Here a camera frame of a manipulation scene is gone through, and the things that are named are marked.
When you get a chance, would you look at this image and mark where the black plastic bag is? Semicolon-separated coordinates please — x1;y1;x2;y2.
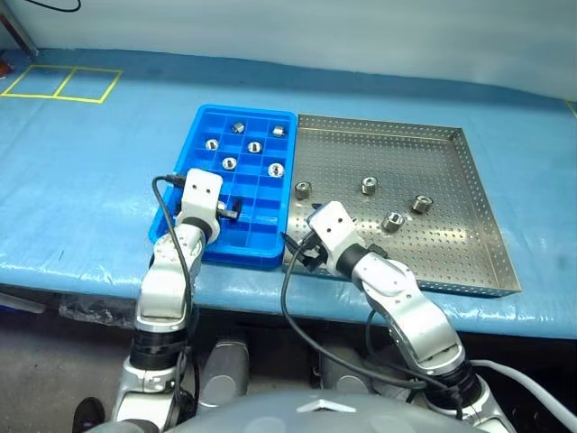
57;291;142;325

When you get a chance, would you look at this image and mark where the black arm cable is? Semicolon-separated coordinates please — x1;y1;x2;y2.
151;172;202;410
279;243;466;421

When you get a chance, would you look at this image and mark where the grey rounded robot leg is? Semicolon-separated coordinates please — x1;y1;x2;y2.
314;341;371;394
197;336;252;410

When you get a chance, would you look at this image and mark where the yellow tape square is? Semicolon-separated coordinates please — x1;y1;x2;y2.
0;64;76;98
54;67;124;106

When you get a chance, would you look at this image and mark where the perforated steel tray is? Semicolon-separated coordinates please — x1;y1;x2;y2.
281;113;523;299

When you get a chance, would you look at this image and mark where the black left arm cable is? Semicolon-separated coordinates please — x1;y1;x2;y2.
151;172;202;410

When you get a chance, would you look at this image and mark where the thick grey hose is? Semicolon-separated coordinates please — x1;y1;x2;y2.
468;359;577;433

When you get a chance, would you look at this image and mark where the blue plastic table cover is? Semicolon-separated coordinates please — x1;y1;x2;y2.
0;48;577;340

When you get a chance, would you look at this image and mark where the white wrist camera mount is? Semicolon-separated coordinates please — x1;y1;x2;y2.
173;167;224;243
305;200;362;277

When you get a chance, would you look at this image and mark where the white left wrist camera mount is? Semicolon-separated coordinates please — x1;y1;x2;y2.
173;167;224;243

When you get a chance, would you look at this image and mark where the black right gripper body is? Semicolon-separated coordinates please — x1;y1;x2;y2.
299;237;328;273

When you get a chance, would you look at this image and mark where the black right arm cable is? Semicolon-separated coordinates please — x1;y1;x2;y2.
279;243;466;421

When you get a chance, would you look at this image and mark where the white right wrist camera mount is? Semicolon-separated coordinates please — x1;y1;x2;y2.
305;200;362;277

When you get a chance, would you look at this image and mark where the black shoe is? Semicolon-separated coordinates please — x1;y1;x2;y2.
71;396;107;433

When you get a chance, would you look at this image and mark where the blue compartment tray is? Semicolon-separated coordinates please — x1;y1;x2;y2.
148;104;298;272

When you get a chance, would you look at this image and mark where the metal frame post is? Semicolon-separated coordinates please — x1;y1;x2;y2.
7;0;42;58

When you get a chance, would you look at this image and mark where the grey robot torso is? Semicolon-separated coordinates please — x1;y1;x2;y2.
173;389;454;433

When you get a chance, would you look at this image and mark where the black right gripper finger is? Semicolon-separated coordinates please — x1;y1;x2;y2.
279;231;305;261

